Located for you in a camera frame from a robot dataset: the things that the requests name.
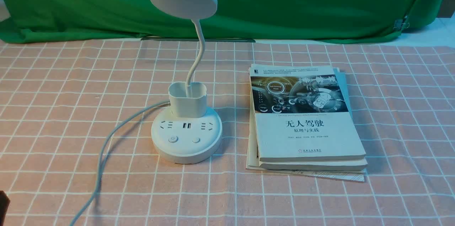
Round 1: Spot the metal binder clip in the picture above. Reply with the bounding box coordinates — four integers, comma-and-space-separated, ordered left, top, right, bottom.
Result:
393, 15, 410, 32

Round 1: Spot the green backdrop cloth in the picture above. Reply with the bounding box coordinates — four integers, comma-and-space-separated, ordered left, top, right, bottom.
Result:
1, 0, 442, 44

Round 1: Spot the white desk lamp with sockets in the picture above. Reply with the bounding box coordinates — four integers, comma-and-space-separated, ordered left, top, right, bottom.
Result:
150, 0, 222, 164

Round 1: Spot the white lamp power cable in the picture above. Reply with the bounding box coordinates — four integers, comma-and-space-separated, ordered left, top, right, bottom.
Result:
69, 100, 170, 226

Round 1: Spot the thin booklet at bottom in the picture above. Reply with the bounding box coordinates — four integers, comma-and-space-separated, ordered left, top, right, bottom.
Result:
246, 72, 365, 182

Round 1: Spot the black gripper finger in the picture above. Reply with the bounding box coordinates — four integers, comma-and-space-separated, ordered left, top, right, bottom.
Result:
0, 190, 10, 224

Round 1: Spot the pink checkered tablecloth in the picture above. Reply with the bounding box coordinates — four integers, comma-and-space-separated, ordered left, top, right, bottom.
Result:
0, 40, 455, 226

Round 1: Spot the top white book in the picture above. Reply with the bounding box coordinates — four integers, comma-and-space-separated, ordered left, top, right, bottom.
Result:
250, 65, 366, 162

